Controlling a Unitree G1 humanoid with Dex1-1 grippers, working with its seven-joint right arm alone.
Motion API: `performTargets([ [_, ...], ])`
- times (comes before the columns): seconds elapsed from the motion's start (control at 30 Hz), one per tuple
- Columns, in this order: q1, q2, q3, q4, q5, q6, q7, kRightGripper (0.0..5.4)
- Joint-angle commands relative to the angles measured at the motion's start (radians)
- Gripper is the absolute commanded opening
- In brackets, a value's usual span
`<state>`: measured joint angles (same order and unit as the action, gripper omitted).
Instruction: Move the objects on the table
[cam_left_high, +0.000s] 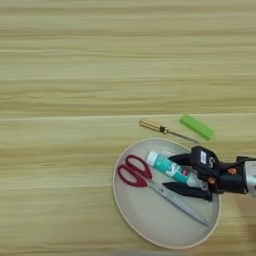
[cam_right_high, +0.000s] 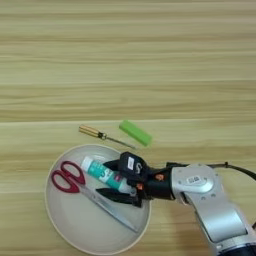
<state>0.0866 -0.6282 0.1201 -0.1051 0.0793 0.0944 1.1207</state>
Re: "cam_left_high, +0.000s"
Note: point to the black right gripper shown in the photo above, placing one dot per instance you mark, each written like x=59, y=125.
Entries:
x=228, y=181

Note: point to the teal white glue stick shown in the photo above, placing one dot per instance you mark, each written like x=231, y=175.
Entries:
x=164, y=164

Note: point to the round beige plate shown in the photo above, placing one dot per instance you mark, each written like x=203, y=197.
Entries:
x=156, y=220

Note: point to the black box with white label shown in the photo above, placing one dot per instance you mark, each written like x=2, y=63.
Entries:
x=203, y=158

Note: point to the green rectangular block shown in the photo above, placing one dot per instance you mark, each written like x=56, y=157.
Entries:
x=197, y=127

